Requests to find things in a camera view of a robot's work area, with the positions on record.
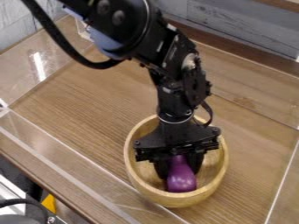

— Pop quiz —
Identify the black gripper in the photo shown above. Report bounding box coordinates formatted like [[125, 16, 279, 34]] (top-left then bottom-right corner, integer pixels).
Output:
[[133, 122, 220, 179]]

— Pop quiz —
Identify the black cable bottom left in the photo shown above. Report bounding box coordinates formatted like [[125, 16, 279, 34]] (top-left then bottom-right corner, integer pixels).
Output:
[[0, 198, 50, 224]]

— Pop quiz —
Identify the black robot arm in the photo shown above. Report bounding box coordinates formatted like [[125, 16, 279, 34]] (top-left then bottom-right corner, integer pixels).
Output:
[[60, 0, 220, 179]]

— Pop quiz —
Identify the brown wooden bowl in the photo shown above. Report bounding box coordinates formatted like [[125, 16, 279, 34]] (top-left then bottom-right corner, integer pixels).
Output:
[[124, 115, 229, 208]]

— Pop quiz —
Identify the purple toy eggplant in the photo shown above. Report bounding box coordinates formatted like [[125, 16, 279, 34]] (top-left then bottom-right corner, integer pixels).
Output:
[[166, 155, 196, 193]]

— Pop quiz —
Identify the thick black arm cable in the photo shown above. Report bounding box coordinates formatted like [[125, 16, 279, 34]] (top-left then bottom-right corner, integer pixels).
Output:
[[21, 0, 121, 70]]

